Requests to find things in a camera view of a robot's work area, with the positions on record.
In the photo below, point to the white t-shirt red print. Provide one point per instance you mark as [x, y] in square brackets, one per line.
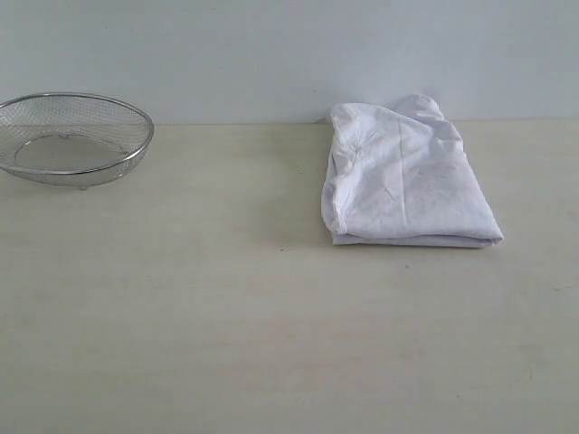
[400, 176]

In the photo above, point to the metal wire mesh basket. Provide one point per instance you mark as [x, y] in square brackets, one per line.
[72, 139]

